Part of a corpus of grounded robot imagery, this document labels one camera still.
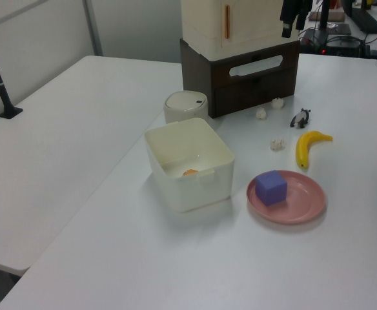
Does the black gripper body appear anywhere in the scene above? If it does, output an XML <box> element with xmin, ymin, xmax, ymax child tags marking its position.
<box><xmin>280</xmin><ymin>0</ymin><xmax>313</xmax><ymax>16</ymax></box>

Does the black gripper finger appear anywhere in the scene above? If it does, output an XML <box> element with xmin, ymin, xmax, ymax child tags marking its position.
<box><xmin>281</xmin><ymin>13</ymin><xmax>296</xmax><ymax>39</ymax></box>
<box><xmin>295</xmin><ymin>10</ymin><xmax>309</xmax><ymax>31</ymax></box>

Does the brown drawer with white handle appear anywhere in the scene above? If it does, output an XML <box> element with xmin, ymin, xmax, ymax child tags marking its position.
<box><xmin>209</xmin><ymin>41</ymin><xmax>301</xmax><ymax>97</ymax></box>

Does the dark brown drawer cabinet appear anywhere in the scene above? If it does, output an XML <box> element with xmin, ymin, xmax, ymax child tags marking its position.
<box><xmin>179</xmin><ymin>37</ymin><xmax>301</xmax><ymax>119</ymax></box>

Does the cream open plastic bin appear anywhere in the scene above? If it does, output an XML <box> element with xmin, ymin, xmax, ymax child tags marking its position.
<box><xmin>143</xmin><ymin>117</ymin><xmax>236</xmax><ymax>214</ymax></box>

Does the black upright stand with base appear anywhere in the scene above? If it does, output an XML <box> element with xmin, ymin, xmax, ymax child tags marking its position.
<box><xmin>300</xmin><ymin>0</ymin><xmax>352</xmax><ymax>41</ymax></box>

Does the black box with red light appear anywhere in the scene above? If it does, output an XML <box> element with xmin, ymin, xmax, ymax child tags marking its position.
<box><xmin>320</xmin><ymin>41</ymin><xmax>363</xmax><ymax>57</ymax></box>

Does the black laptop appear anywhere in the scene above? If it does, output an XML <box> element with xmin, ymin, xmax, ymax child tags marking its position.
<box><xmin>341</xmin><ymin>0</ymin><xmax>377</xmax><ymax>34</ymax></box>

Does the black and white panda toy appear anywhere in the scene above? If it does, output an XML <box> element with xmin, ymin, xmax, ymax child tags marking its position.
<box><xmin>289</xmin><ymin>108</ymin><xmax>312</xmax><ymax>130</ymax></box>

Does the yellow banana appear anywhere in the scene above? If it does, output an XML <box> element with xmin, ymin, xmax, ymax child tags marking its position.
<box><xmin>296</xmin><ymin>130</ymin><xmax>334</xmax><ymax>171</ymax></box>

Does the small cream lidded trash can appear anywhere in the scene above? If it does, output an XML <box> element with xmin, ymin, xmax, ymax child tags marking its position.
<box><xmin>163</xmin><ymin>91</ymin><xmax>209</xmax><ymax>125</ymax></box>

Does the purple cube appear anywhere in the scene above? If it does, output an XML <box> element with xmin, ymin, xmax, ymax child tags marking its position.
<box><xmin>254</xmin><ymin>170</ymin><xmax>289</xmax><ymax>207</ymax></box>

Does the pink plate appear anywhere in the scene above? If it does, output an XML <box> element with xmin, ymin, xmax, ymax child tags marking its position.
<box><xmin>246</xmin><ymin>170</ymin><xmax>327</xmax><ymax>225</ymax></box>

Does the cream storage box with handles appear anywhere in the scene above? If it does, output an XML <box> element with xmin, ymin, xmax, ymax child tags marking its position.
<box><xmin>181</xmin><ymin>0</ymin><xmax>298</xmax><ymax>62</ymax></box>

